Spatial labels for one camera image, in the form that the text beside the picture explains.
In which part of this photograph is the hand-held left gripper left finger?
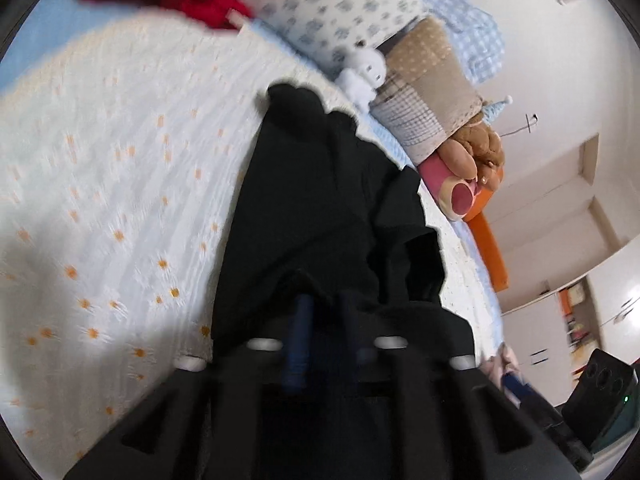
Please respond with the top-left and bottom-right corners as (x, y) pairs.
(62, 295), (316, 480)

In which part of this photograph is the white daisy blanket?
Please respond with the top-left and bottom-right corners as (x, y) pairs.
(0, 10), (503, 461)

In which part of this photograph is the white wardrobe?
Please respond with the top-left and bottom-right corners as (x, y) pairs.
(482, 132), (640, 411)

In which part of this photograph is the blue party hat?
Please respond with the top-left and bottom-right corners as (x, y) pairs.
(482, 94), (513, 126)

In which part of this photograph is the brown plush bear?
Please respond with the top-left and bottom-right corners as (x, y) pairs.
(440, 120), (506, 193)

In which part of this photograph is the white plush toy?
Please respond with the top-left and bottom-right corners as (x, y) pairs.
(334, 40), (388, 108)

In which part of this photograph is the pink folded garment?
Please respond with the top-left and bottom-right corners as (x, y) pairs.
(482, 342), (521, 391)

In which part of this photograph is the orange storage box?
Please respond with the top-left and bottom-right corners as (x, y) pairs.
(557, 287), (586, 321)

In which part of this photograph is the white floral pillow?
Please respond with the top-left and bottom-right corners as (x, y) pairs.
(235, 0), (426, 73)

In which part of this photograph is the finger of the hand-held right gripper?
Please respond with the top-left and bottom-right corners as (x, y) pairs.
(502, 372), (596, 471)

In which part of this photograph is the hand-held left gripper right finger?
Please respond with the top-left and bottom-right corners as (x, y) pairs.
(340, 292), (581, 480)

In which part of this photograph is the beige patchwork pillow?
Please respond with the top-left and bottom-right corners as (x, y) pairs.
(370, 16), (487, 161)

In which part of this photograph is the pink plush bear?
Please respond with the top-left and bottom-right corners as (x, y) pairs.
(417, 152), (483, 222)

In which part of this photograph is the blue checked duvet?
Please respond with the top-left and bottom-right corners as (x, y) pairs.
(400, 0), (501, 83)

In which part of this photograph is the black jacket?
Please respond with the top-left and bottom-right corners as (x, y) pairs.
(210, 81), (478, 396)

